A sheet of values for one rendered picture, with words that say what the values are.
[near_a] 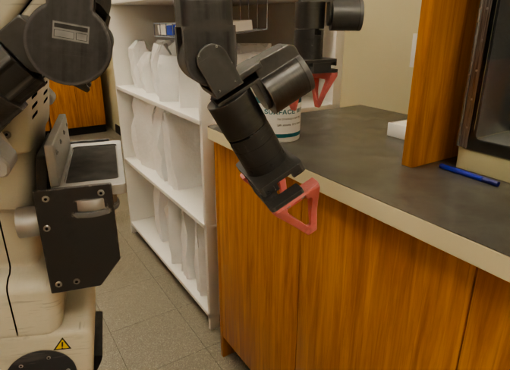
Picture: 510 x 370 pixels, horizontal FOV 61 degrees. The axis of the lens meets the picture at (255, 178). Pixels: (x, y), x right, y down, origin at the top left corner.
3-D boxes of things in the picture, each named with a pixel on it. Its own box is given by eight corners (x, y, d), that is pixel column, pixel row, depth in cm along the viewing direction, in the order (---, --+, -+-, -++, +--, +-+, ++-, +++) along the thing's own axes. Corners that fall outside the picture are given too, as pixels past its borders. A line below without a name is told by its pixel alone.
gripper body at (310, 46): (337, 68, 86) (340, 29, 83) (297, 70, 80) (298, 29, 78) (316, 65, 91) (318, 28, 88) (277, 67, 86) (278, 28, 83)
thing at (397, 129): (412, 130, 133) (413, 117, 132) (460, 141, 121) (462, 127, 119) (385, 135, 127) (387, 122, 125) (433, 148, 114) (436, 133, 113)
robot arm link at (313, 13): (294, -4, 84) (297, -5, 78) (329, -4, 84) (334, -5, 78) (293, 34, 86) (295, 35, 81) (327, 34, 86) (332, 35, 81)
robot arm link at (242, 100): (198, 97, 53) (209, 106, 48) (243, 67, 54) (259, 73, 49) (225, 141, 57) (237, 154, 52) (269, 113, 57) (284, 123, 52)
